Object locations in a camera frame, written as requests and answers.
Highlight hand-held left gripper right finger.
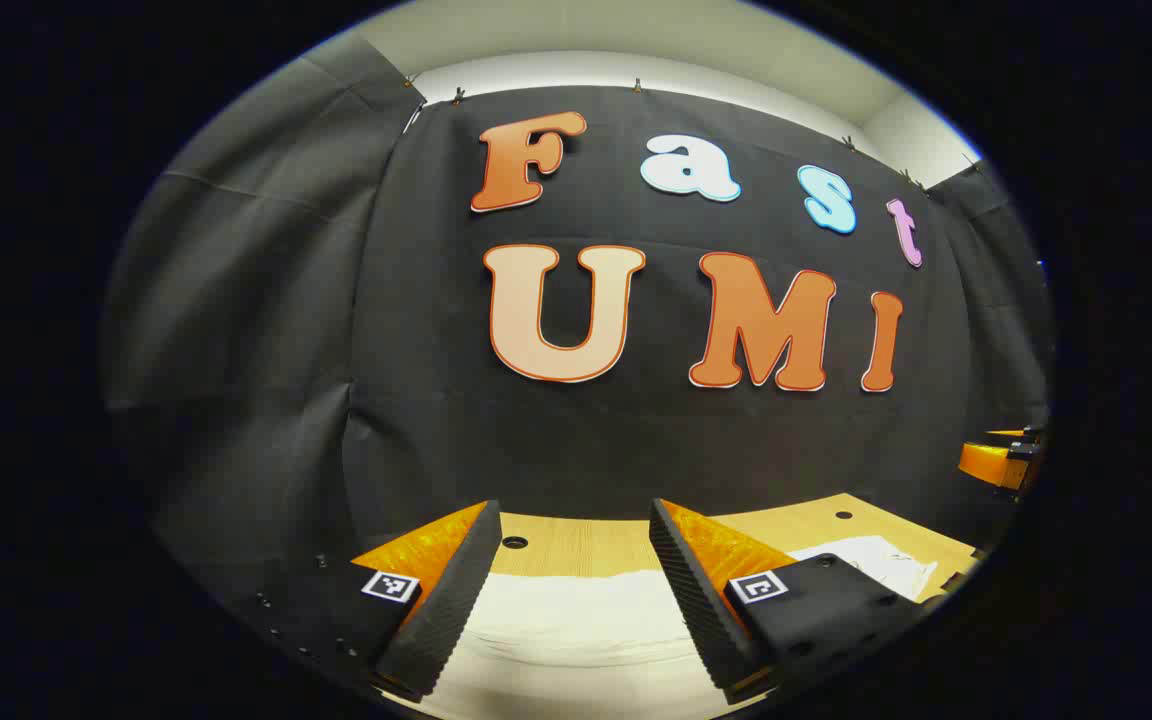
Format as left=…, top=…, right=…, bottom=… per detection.
left=648, top=497, right=939, bottom=707

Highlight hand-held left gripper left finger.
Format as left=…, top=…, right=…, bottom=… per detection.
left=226, top=499, right=504, bottom=703

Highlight white jeans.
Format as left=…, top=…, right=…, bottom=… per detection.
left=414, top=535, right=939, bottom=720

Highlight black backdrop cloth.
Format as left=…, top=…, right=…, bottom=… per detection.
left=101, top=30, right=1055, bottom=641

